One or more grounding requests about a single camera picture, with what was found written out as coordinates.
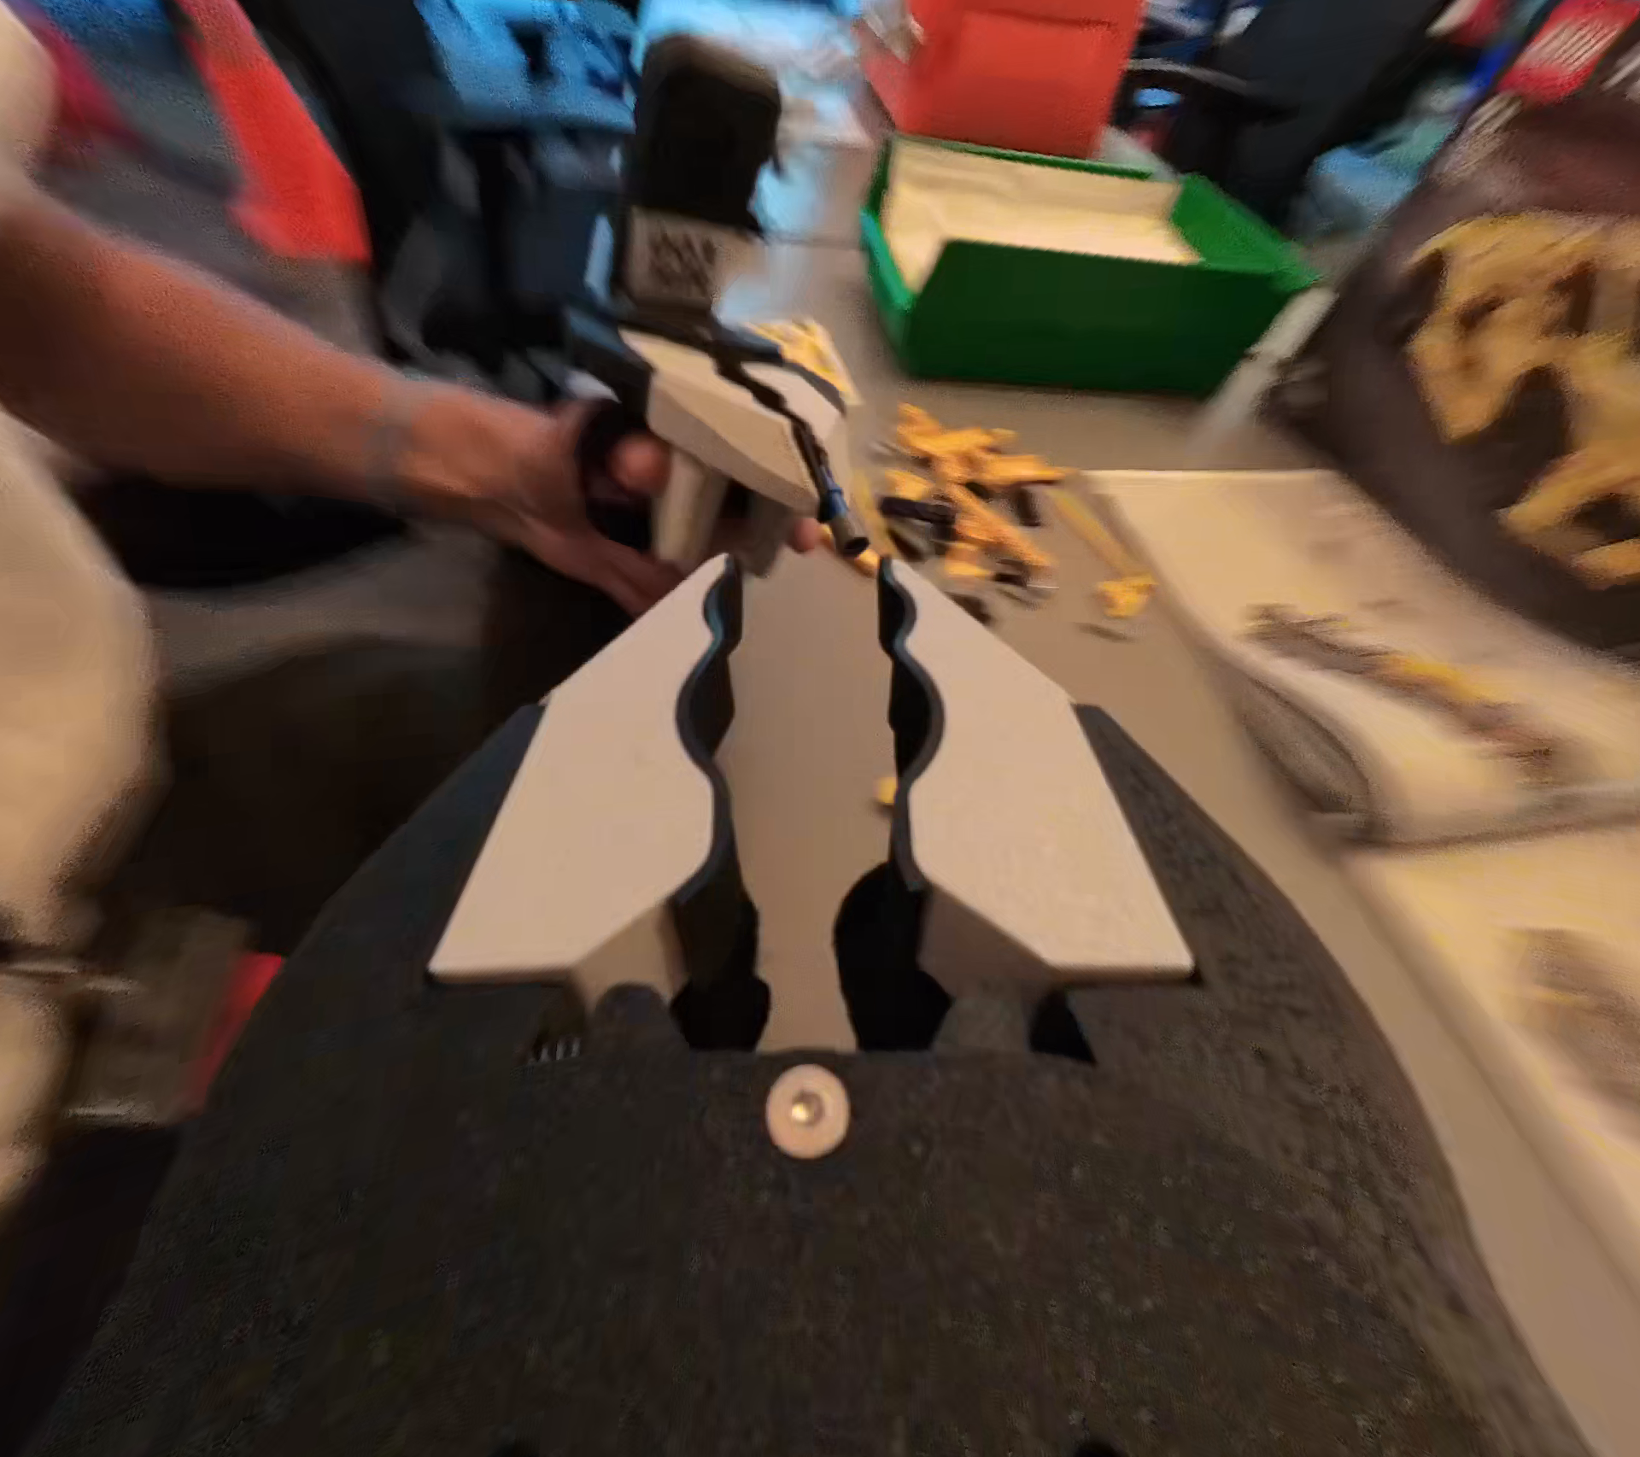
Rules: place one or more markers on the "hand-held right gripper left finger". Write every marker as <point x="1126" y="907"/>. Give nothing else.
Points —
<point x="589" y="842"/>

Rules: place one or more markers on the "small grey bush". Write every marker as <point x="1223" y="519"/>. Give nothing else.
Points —
<point x="852" y="536"/>

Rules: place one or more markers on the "clear plastic parts bag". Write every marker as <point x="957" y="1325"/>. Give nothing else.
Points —
<point x="154" y="1021"/>

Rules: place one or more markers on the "green plastic bin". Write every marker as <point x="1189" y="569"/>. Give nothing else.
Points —
<point x="1088" y="330"/>

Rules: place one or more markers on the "toy car set box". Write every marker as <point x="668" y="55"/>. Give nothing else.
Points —
<point x="1512" y="367"/>

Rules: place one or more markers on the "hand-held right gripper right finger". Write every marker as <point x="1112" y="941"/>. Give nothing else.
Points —
<point x="1025" y="842"/>

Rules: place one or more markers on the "person's left hand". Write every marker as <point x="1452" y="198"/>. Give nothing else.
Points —
<point x="513" y="458"/>

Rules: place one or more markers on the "grey desk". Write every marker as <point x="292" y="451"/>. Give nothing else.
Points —
<point x="806" y="714"/>

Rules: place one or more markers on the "person's left forearm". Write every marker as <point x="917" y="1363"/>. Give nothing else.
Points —
<point x="191" y="355"/>

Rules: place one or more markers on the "white paper packets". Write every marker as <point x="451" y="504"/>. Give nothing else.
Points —
<point x="1025" y="213"/>

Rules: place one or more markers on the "pile of loose toy bricks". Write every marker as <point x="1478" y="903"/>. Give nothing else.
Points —
<point x="986" y="495"/>

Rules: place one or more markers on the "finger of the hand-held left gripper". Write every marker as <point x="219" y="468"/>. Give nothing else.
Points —
<point x="810" y="408"/>
<point x="718" y="432"/>

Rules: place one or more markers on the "open instruction booklet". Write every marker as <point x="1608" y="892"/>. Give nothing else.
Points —
<point x="1409" y="714"/>

